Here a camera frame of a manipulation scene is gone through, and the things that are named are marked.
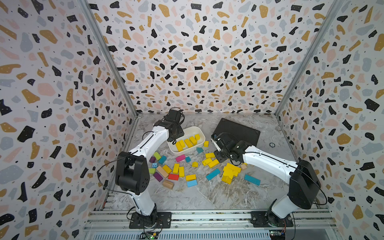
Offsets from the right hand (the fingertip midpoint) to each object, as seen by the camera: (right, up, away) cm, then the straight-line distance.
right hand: (219, 152), depth 86 cm
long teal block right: (+20, -16, +2) cm, 26 cm away
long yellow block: (-26, +2, +15) cm, 30 cm away
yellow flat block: (-17, -15, +2) cm, 23 cm away
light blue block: (-16, -18, -1) cm, 24 cm away
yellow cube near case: (-7, +3, +14) cm, 16 cm away
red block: (-27, -14, +2) cm, 30 cm away
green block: (-40, -12, +4) cm, 42 cm away
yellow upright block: (-22, -12, +4) cm, 26 cm away
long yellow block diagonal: (-3, -8, +6) cm, 10 cm away
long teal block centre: (-3, -13, +3) cm, 14 cm away
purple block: (-36, -14, +2) cm, 39 cm away
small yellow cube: (-13, +8, +20) cm, 25 cm away
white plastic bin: (-20, +11, +21) cm, 31 cm away
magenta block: (-24, -5, +9) cm, 26 cm away
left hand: (-23, +11, +4) cm, 26 cm away
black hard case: (+19, +11, +19) cm, 29 cm away
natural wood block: (-29, -17, -3) cm, 34 cm away
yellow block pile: (+7, -12, +4) cm, 14 cm away
